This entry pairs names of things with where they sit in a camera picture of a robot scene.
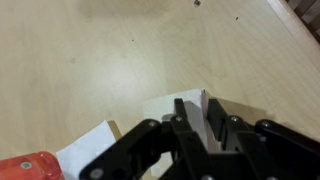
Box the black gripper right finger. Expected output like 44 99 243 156
207 99 228 141

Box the white paper towel sheet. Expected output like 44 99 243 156
56 121 116 180

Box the pink liquid spray bottle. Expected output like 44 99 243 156
0 151 63 180

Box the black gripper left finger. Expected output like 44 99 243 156
174 98 187 122

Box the small white patterned carton box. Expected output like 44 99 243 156
142 88 223 178

